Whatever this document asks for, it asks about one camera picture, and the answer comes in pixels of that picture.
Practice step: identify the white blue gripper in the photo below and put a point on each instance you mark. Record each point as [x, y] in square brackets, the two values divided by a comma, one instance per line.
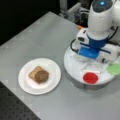
[95, 49]

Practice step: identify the brown round meat patty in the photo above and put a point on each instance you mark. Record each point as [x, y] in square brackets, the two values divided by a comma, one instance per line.
[41, 76]

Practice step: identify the toasted bread slice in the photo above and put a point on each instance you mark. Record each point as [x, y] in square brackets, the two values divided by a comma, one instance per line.
[34, 72]

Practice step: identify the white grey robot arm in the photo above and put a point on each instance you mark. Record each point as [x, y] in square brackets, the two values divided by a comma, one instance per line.
[103, 15]

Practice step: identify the green lettuce piece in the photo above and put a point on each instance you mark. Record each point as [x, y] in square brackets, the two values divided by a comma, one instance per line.
[113, 69]

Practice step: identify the white divided round tray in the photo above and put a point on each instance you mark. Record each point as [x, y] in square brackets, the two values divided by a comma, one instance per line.
[76, 66]

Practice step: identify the red tomato slice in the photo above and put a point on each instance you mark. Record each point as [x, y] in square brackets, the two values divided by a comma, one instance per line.
[90, 78]

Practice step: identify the white paper plate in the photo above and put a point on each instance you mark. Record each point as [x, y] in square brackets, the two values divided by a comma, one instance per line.
[31, 86]

